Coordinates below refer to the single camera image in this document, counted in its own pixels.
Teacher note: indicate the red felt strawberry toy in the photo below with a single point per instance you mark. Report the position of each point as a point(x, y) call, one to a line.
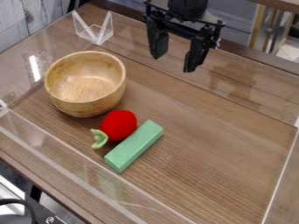
point(118, 125)

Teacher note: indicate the green rectangular stick block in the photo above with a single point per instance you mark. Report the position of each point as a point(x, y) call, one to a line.
point(126, 153)

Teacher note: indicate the clear acrylic corner stand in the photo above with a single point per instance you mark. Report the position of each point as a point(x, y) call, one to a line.
point(94, 33)

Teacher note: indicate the gold metal frame background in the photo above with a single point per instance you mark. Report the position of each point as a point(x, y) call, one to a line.
point(270, 30)

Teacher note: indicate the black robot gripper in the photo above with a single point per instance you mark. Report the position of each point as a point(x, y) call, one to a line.
point(188, 19)

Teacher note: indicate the brown wooden bowl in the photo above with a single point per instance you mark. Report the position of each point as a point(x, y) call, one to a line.
point(86, 83)

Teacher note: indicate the clear acrylic front barrier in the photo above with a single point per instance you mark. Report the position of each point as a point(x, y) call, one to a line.
point(99, 196)

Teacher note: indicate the black table leg bracket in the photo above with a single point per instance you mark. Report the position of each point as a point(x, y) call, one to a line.
point(21, 210)

